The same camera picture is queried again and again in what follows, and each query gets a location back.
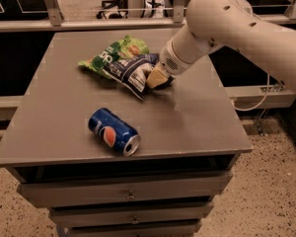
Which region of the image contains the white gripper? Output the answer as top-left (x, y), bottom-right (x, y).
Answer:
top-left (146, 33), bottom-right (204, 89)

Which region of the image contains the blue chip bag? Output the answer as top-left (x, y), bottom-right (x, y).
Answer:
top-left (104, 53), bottom-right (174, 100)

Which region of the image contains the green chip bag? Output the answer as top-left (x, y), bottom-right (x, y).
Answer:
top-left (78, 35), bottom-right (149, 78)

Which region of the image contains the blue pepsi can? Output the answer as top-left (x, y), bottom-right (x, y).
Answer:
top-left (88, 108), bottom-right (141, 157)

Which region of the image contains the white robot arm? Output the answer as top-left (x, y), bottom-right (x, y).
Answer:
top-left (146, 0), bottom-right (296, 94)

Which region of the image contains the grey drawer cabinet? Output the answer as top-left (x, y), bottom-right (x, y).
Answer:
top-left (0, 31), bottom-right (252, 237)

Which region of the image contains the black office chair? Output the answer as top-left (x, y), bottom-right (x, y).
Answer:
top-left (96, 0), bottom-right (127, 19)

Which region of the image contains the grey metal railing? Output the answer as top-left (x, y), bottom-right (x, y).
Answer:
top-left (0, 0), bottom-right (296, 34)

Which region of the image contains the bottom grey drawer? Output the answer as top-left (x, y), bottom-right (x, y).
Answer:
top-left (58, 219), bottom-right (201, 237)

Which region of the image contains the grey drawer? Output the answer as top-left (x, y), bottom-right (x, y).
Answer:
top-left (58, 219), bottom-right (201, 237)
top-left (50, 200), bottom-right (213, 227)
top-left (18, 171), bottom-right (232, 207)

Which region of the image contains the top grey drawer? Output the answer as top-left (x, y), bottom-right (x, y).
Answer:
top-left (18, 171), bottom-right (232, 207)

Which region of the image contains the middle grey drawer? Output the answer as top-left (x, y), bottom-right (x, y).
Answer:
top-left (50, 200), bottom-right (213, 227)

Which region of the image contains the white cable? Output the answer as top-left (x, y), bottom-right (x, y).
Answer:
top-left (232, 74), bottom-right (271, 113)

